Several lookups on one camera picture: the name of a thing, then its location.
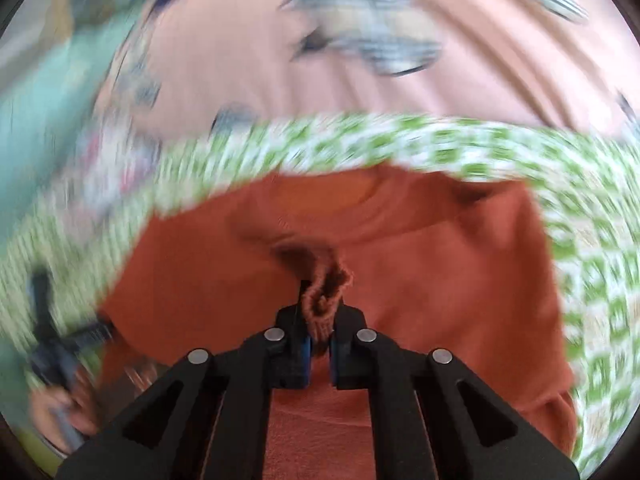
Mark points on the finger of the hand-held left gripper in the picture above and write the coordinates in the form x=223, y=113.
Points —
x=89, y=332

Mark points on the teal cloth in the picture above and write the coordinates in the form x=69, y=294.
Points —
x=45, y=90

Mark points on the rust orange small sweater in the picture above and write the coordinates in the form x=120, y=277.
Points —
x=440, y=280

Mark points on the green white checkered blanket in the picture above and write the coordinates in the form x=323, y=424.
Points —
x=585, y=220

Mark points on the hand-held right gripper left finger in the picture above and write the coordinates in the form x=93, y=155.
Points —
x=303, y=355

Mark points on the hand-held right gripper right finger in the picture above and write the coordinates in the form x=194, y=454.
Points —
x=336, y=360

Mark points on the pink printed bedsheet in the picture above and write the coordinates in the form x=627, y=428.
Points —
x=240, y=60

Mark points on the person's left hand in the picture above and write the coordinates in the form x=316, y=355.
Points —
x=60, y=410

